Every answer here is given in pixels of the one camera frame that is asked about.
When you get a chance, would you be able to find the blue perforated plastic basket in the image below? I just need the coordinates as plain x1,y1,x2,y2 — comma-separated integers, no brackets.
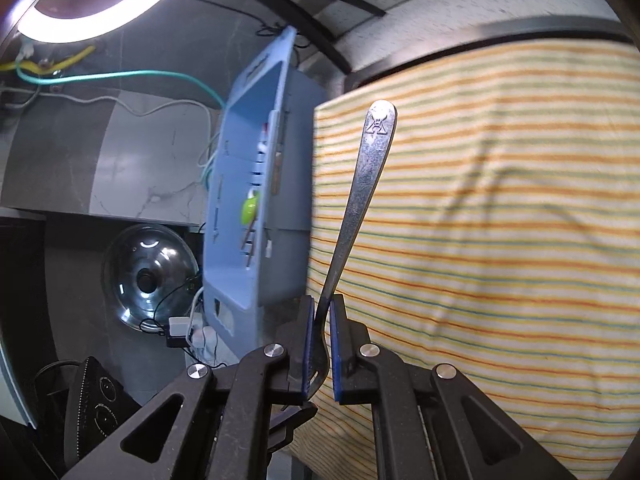
202,27,328,358

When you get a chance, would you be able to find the yellow striped cloth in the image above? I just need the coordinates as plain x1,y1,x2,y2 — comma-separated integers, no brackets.
290,40,640,480

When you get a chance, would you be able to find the white power strip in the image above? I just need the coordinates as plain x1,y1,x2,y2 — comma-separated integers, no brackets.
187,312,221,352

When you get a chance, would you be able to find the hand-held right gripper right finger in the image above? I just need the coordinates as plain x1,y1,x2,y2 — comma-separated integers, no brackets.
329,294,576,480

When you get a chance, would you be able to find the teal cable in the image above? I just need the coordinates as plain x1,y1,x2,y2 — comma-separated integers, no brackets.
17,57,226,186

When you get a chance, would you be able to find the white cable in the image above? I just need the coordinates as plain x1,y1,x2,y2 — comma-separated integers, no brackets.
0,85,216,168

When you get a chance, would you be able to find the white ring light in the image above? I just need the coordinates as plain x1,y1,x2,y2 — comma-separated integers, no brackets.
17,0,201,43

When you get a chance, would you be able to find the yellow cable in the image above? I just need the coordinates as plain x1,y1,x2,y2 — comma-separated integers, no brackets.
0,45,96,76

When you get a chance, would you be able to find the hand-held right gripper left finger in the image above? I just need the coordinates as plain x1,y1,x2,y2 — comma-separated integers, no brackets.
62,294,317,480

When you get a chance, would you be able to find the black induction cooker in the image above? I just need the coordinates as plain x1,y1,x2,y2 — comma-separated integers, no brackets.
62,356,141,476

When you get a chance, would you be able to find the lime green plastic spoon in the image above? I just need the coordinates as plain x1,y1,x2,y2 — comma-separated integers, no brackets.
241,191,261,226

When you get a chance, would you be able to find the glass pot lid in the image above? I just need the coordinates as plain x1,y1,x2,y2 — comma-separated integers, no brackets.
101,224,199,333

